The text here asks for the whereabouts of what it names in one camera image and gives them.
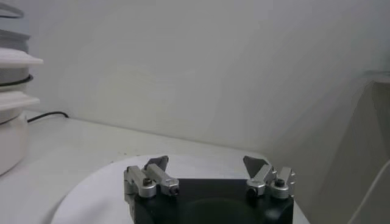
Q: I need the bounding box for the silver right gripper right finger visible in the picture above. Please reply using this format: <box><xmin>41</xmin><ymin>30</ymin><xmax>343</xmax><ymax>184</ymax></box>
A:
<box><xmin>243</xmin><ymin>155</ymin><xmax>296</xmax><ymax>200</ymax></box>

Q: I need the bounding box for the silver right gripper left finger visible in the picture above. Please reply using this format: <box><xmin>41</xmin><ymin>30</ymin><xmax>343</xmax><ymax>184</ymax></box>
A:
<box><xmin>123</xmin><ymin>155</ymin><xmax>180</xmax><ymax>203</ymax></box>

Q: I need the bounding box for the white round plate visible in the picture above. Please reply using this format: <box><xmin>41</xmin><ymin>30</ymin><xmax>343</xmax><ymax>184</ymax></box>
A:
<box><xmin>50</xmin><ymin>153</ymin><xmax>309</xmax><ymax>224</ymax></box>

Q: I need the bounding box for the white electric cooking pot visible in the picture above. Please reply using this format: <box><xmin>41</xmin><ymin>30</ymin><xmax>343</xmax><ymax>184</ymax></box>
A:
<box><xmin>0</xmin><ymin>82</ymin><xmax>41</xmax><ymax>177</ymax></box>

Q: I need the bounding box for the white wall cable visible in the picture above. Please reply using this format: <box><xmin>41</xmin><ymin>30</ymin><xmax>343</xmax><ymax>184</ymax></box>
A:
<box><xmin>349</xmin><ymin>159</ymin><xmax>390</xmax><ymax>224</ymax></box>

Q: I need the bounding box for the black pot power cable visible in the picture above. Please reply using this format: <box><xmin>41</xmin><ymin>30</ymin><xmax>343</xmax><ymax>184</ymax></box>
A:
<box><xmin>26</xmin><ymin>111</ymin><xmax>69</xmax><ymax>124</ymax></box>

